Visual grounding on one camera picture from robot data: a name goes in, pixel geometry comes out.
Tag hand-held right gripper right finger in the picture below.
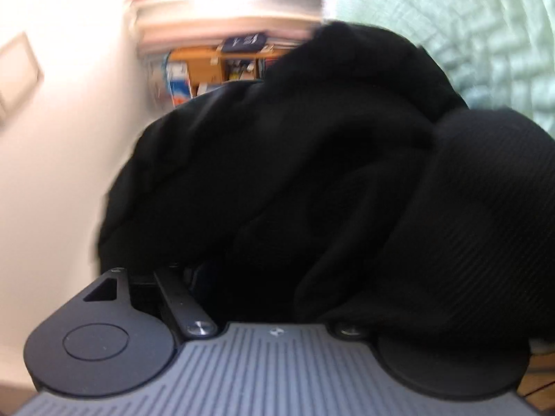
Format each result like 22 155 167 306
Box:
328 321 371 341

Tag navy hanging bag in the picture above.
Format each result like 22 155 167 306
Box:
221 32 267 53

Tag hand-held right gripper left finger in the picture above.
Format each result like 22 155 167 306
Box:
82 264 218 339

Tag wooden bookshelf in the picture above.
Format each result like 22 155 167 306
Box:
150 43 304 109

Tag green bee-print quilt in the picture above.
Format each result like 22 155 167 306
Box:
323 0 555 133

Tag pink curtain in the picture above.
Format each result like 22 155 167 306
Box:
126 0 326 53

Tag black pants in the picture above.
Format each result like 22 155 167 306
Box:
97 21 555 347

